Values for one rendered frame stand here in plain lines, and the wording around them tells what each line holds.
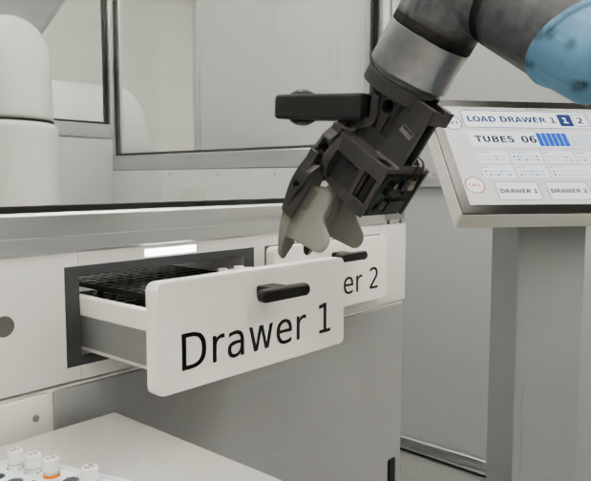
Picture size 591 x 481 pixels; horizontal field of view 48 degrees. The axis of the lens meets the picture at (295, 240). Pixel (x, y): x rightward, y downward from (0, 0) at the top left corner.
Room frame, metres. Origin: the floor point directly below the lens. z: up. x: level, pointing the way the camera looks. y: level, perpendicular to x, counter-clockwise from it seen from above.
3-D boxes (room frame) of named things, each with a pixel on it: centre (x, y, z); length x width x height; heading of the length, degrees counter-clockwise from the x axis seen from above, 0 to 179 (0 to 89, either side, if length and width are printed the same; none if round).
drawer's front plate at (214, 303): (0.72, 0.04, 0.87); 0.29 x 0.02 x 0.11; 138
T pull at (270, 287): (0.71, 0.02, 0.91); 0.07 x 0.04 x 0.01; 138
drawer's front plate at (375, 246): (1.06, -0.06, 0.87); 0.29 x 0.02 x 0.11; 138
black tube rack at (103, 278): (0.86, 0.19, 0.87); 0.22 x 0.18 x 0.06; 48
